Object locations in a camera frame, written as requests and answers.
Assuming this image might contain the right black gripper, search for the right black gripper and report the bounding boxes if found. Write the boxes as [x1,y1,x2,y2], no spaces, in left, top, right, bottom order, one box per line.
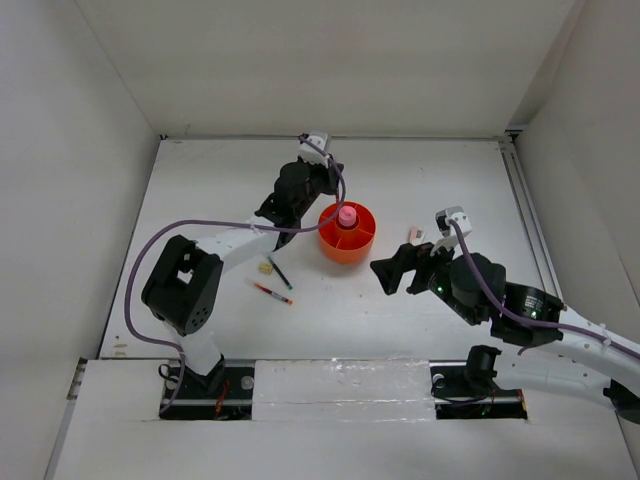
[370,232,481,325]

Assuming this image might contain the pink glue bottle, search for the pink glue bottle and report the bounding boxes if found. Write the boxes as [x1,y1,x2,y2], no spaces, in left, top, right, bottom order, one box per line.
[337,205,358,229]

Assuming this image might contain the green gel pen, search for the green gel pen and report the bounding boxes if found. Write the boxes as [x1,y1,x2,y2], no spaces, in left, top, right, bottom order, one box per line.
[267,256,293,291]

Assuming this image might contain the red gel pen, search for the red gel pen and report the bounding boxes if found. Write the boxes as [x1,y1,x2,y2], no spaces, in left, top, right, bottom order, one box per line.
[252,282,294,305]

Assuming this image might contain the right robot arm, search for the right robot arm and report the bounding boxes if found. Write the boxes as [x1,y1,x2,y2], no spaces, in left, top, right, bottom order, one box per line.
[370,243,639,423]

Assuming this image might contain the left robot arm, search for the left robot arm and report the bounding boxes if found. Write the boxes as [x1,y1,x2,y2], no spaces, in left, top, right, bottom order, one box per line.
[141,156,346,397]

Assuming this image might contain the orange round compartment container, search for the orange round compartment container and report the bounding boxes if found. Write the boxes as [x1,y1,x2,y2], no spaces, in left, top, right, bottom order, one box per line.
[318,201,376,265]

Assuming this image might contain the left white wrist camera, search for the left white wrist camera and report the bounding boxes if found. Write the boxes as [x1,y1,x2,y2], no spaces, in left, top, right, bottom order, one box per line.
[298,131,331,168]

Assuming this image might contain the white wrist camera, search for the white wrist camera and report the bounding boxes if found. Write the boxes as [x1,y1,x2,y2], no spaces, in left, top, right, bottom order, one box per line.
[298,131,331,168]
[432,206,472,255]

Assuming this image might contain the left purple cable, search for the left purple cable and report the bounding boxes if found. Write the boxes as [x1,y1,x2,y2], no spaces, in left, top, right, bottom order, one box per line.
[124,134,349,416]

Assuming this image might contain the purple cable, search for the purple cable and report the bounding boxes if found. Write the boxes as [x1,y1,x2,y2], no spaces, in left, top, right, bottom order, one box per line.
[124,134,349,416]
[452,217,640,361]

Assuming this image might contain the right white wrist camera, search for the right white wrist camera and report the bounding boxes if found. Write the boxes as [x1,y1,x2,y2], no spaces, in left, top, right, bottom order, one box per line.
[432,206,472,255]

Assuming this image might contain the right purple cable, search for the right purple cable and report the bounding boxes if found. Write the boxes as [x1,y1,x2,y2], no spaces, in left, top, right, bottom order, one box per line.
[452,217,640,361]

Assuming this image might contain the aluminium frame rail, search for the aluminium frame rail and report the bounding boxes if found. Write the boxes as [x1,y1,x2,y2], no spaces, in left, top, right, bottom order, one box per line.
[497,130,563,298]

